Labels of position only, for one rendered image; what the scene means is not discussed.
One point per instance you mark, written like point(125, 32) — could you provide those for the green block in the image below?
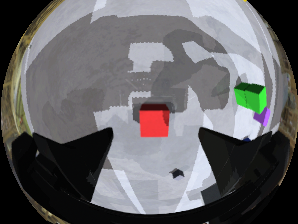
point(240, 94)
point(256, 97)

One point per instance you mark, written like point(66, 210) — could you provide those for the red block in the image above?
point(154, 120)

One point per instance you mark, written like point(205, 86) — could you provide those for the purple block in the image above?
point(262, 117)

